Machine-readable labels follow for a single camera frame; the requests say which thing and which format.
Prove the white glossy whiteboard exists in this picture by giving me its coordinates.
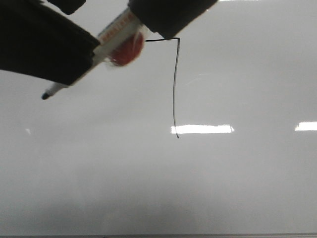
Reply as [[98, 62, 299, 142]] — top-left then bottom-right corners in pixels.
[[0, 0, 317, 236]]

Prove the white whiteboard marker red label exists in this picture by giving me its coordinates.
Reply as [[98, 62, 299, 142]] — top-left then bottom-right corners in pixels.
[[41, 7, 152, 101]]

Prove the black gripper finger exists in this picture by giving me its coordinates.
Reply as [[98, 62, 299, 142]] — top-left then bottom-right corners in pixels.
[[0, 0, 99, 85], [128, 0, 217, 40]]

